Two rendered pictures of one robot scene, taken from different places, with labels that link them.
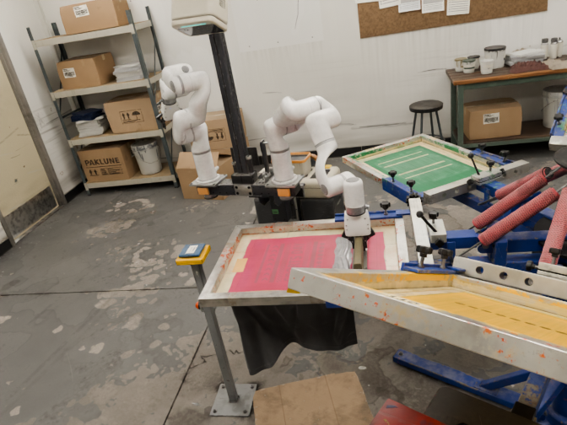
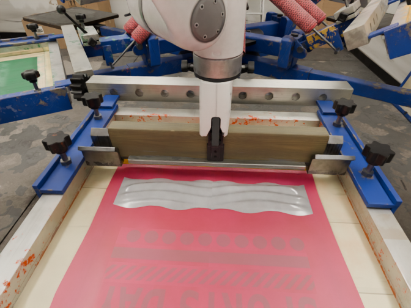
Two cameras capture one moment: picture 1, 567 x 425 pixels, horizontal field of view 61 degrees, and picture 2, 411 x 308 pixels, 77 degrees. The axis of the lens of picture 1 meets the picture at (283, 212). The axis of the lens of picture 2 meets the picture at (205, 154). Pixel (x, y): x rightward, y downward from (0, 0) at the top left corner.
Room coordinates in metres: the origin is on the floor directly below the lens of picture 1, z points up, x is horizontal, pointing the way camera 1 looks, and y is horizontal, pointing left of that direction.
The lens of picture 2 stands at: (1.75, 0.11, 1.33)
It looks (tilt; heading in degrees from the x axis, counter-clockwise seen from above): 40 degrees down; 260
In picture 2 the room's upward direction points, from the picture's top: straight up
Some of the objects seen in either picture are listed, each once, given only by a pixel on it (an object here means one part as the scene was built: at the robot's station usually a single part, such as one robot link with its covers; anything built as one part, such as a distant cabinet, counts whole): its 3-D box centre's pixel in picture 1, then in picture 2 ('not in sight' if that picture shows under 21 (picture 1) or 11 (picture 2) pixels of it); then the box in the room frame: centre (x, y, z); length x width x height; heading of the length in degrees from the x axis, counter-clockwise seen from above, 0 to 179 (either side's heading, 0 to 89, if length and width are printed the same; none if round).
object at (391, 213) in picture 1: (368, 220); (87, 147); (1.92, -0.37, 0.97); 0.30 x 0.05 x 0.07; 76
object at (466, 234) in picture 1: (451, 239); not in sight; (1.58, -0.62, 1.02); 0.17 x 0.06 x 0.05; 76
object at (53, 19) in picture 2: not in sight; (120, 32); (1.95, -1.56, 0.91); 1.34 x 0.40 x 0.08; 136
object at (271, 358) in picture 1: (298, 334); not in sight; (1.52, 0.03, 0.74); 0.46 x 0.04 x 0.42; 76
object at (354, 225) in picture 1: (357, 221); (216, 96); (1.66, -0.28, 1.12); 0.10 x 0.07 x 0.11; 76
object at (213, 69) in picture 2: (357, 207); (217, 58); (1.66, -0.28, 1.18); 0.09 x 0.07 x 0.03; 76
